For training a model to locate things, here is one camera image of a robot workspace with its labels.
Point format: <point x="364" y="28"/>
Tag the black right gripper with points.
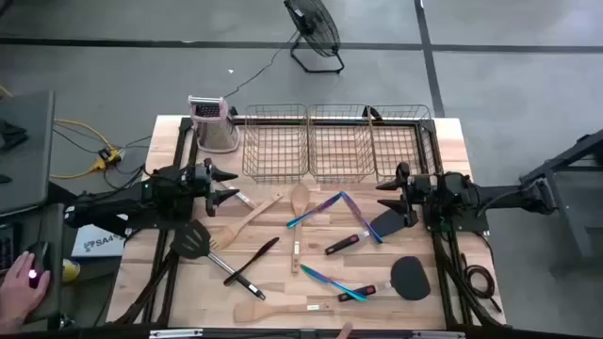
<point x="417" y="190"/>

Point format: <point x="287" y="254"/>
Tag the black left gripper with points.
<point x="210" y="188"/>

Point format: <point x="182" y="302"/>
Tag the iridescent table knife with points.
<point x="332" y="282"/>
<point x="360" y="216"/>
<point x="313" y="211"/>

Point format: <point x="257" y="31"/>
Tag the wooden spoon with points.
<point x="299" y="200"/>

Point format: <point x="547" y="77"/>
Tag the slim black plastic knife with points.
<point x="252" y="261"/>

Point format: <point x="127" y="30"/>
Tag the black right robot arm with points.
<point x="499" y="195"/>

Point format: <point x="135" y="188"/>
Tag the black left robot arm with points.
<point x="118" y="207"/>

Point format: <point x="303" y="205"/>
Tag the wooden fork-tined spatula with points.
<point x="249" y="217"/>

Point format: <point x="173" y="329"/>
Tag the pink steel box grater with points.
<point x="214" y="134"/>

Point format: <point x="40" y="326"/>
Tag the black clamp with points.
<point x="372" y="113"/>

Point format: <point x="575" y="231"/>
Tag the yellow power plug block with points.
<point x="106" y="157"/>

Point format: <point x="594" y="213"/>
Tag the white cardboard box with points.
<point x="94" y="245"/>

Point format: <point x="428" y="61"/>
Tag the person's hand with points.
<point x="19" y="292"/>
<point x="345" y="332"/>

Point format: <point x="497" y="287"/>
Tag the dark grey desk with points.
<point x="55" y="221"/>
<point x="28" y="165"/>

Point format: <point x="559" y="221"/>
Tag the dark metal stand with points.
<point x="565" y="160"/>

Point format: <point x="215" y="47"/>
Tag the yellow ball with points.
<point x="70" y="270"/>

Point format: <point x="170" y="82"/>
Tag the black floor fan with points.
<point x="313" y="23"/>

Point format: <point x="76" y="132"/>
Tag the black computer mouse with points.
<point x="40" y="256"/>

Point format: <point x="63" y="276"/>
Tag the black device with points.
<point x="11" y="136"/>

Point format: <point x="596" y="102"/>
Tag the black keyboard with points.
<point x="7" y="249"/>

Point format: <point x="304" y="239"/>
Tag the silver aluminium bracket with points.
<point x="438" y="335"/>
<point x="174" y="334"/>

